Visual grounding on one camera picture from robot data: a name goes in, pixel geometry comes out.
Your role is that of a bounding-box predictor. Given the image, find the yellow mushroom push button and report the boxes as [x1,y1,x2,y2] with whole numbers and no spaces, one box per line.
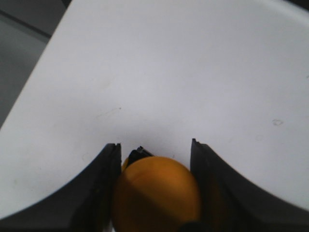
[111,146,202,232]

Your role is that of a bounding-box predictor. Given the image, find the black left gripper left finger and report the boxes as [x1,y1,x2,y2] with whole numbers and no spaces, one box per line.
[0,144,121,232]

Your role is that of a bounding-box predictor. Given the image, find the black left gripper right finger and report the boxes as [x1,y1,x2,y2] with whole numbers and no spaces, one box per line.
[190,139,309,232]

